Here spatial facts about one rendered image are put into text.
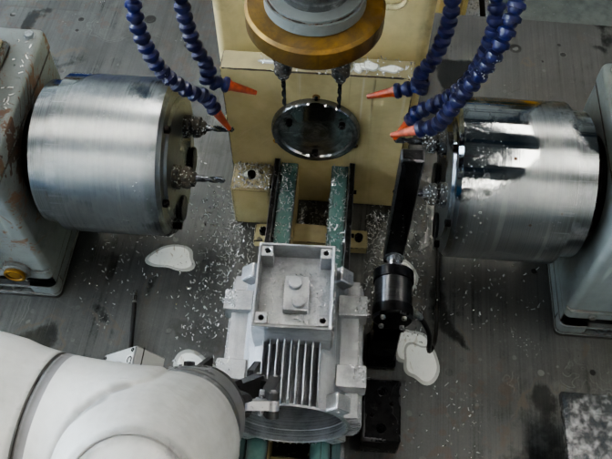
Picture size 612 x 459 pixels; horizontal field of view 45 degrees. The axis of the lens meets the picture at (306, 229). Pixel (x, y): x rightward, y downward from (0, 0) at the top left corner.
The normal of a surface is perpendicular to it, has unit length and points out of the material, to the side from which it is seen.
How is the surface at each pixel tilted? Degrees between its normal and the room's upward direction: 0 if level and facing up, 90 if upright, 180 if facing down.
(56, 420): 15
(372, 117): 90
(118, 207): 73
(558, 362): 0
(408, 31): 90
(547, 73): 0
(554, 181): 36
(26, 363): 32
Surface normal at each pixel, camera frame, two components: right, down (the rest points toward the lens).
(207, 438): 0.87, -0.45
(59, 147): -0.05, 0.06
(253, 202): -0.08, 0.84
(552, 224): -0.07, 0.54
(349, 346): 0.00, -0.53
